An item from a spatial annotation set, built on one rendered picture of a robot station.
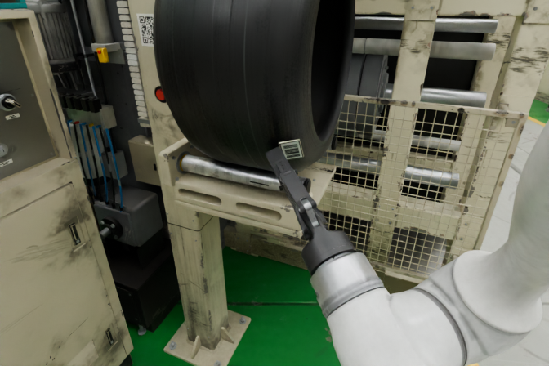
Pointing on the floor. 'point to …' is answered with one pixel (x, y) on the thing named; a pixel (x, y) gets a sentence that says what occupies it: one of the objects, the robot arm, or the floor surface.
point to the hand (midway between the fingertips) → (279, 165)
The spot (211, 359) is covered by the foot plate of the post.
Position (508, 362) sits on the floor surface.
